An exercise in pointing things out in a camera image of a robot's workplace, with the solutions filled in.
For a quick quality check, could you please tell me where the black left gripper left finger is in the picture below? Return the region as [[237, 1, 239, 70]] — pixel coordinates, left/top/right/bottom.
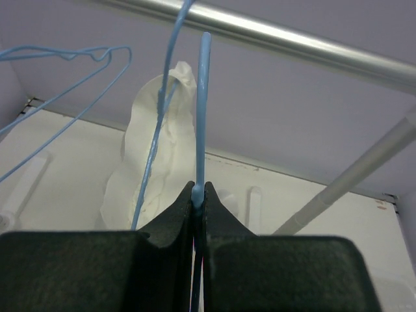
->
[[1, 183, 193, 311]]

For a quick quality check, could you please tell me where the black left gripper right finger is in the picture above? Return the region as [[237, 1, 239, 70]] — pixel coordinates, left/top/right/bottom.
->
[[203, 183, 380, 311]]

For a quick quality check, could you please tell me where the blue wire hanger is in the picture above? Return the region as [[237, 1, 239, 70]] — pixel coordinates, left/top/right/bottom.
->
[[131, 1, 211, 311], [1, 45, 133, 182]]

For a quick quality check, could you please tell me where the white skirt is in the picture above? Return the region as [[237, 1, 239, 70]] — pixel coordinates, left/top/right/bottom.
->
[[95, 61, 196, 230]]

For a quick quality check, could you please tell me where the grey metal rack pole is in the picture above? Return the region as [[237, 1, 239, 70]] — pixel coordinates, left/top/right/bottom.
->
[[273, 108, 415, 235]]

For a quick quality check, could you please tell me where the empty blue wire hanger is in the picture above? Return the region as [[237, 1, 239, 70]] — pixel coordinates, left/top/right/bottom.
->
[[1, 45, 133, 182]]

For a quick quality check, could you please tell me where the grey horizontal rack rail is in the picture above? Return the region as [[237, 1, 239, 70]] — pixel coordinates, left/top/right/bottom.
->
[[107, 0, 416, 95]]

